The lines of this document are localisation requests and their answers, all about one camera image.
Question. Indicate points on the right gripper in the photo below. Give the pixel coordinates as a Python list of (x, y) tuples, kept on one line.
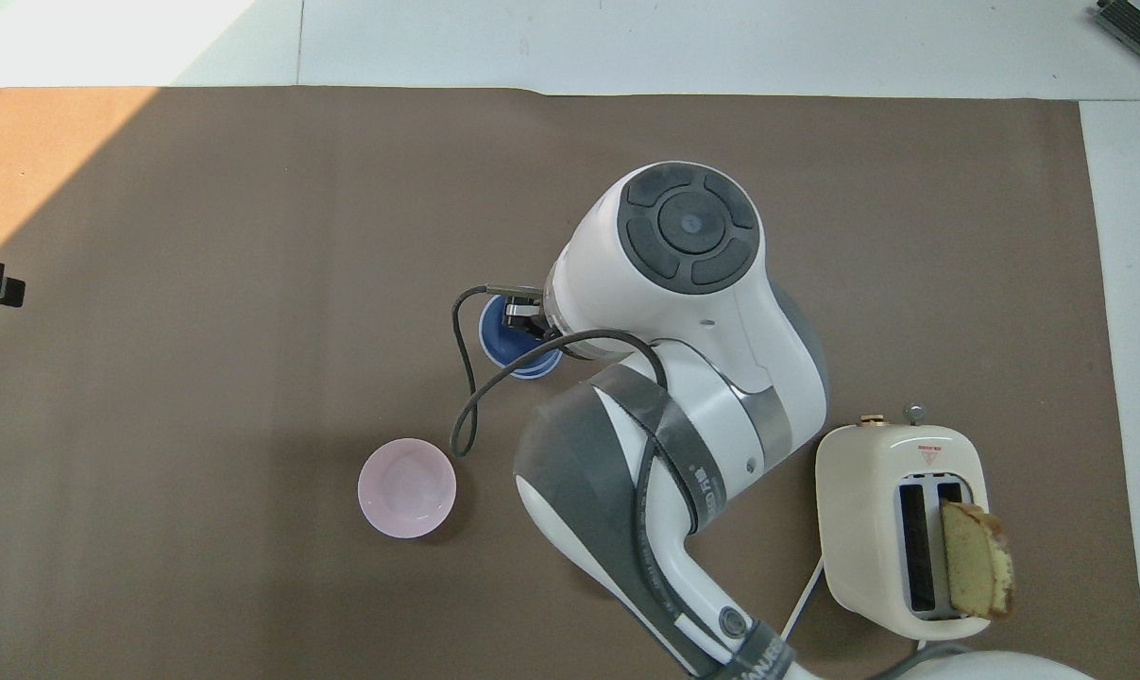
[(522, 314)]

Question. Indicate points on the pink bowl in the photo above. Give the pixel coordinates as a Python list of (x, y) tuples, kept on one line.
[(406, 488)]

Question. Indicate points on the cream toaster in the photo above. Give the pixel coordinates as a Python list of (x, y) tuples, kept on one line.
[(862, 510)]

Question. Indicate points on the slice of bread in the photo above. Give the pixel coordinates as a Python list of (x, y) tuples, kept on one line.
[(976, 562)]

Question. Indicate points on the blue bowl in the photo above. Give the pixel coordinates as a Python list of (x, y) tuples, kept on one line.
[(496, 345)]

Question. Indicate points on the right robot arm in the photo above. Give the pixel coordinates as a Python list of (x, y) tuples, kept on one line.
[(692, 312)]

